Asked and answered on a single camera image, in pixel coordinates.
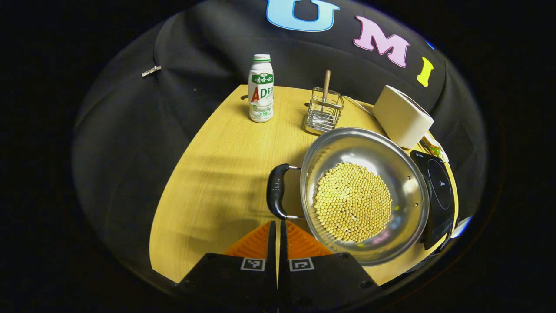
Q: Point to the white blue-edged panel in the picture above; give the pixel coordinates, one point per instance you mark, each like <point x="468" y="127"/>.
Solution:
<point x="461" y="227"/>

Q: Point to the white toaster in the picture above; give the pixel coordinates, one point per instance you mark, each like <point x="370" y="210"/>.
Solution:
<point x="399" y="115"/>

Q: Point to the black induction cooktop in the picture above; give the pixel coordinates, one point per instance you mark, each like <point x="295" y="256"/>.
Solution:
<point x="438" y="191"/>

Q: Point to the white green-label milk bottle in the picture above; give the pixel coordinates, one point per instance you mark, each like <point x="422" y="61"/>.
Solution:
<point x="261" y="95"/>

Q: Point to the pile of yellow soybeans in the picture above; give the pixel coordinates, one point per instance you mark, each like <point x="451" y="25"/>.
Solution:
<point x="352" y="202"/>

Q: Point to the metal cloth clip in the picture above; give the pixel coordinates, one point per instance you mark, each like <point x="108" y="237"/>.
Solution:
<point x="151" y="70"/>

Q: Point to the sandwich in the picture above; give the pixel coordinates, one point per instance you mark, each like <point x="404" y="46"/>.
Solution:
<point x="434" y="150"/>

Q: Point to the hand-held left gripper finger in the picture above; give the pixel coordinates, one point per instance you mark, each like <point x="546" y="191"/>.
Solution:
<point x="283" y="243"/>
<point x="272" y="243"/>

